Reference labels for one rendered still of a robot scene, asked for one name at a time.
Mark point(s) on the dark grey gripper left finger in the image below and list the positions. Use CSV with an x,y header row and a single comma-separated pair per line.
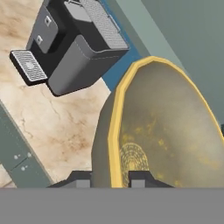
x,y
78,178

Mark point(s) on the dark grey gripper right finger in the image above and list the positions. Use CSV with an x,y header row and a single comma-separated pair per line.
x,y
143,178

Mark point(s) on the grey bowl with yellow rim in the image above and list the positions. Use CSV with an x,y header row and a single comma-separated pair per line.
x,y
169,128

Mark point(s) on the grey-green cabinet door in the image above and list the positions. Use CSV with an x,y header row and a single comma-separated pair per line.
x,y
20,154

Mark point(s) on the grey-green cabinet run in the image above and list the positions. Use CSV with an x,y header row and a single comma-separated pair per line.
x,y
186,38

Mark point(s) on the black and grey coffee machine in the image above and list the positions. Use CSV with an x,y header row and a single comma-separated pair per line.
x,y
78,49

